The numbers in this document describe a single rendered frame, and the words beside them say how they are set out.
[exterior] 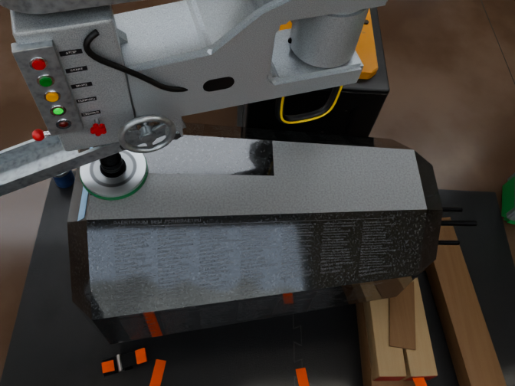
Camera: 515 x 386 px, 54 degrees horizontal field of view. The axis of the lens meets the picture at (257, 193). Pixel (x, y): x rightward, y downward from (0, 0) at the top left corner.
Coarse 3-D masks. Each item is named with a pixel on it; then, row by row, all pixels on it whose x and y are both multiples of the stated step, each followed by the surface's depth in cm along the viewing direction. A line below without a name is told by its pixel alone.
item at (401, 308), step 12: (408, 288) 220; (396, 300) 217; (408, 300) 217; (396, 312) 214; (408, 312) 215; (396, 324) 212; (408, 324) 212; (396, 336) 209; (408, 336) 210; (408, 348) 207
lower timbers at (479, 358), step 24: (432, 264) 243; (456, 264) 242; (432, 288) 245; (456, 288) 236; (360, 312) 231; (456, 312) 230; (480, 312) 231; (360, 336) 229; (456, 336) 225; (480, 336) 226; (456, 360) 226; (480, 360) 220; (384, 384) 210; (408, 384) 211; (480, 384) 215; (504, 384) 216
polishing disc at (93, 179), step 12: (132, 156) 168; (84, 168) 164; (96, 168) 164; (132, 168) 165; (144, 168) 166; (84, 180) 162; (96, 180) 162; (108, 180) 162; (120, 180) 163; (132, 180) 163; (96, 192) 160; (108, 192) 160; (120, 192) 161
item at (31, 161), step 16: (32, 144) 151; (48, 144) 153; (112, 144) 145; (0, 160) 153; (16, 160) 154; (32, 160) 153; (48, 160) 151; (64, 160) 145; (80, 160) 147; (96, 160) 149; (0, 176) 152; (16, 176) 146; (32, 176) 146; (48, 176) 148; (0, 192) 148
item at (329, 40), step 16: (320, 16) 125; (336, 16) 124; (352, 16) 125; (304, 32) 132; (320, 32) 129; (336, 32) 128; (352, 32) 130; (304, 48) 136; (320, 48) 134; (336, 48) 133; (352, 48) 137; (320, 64) 138; (336, 64) 139
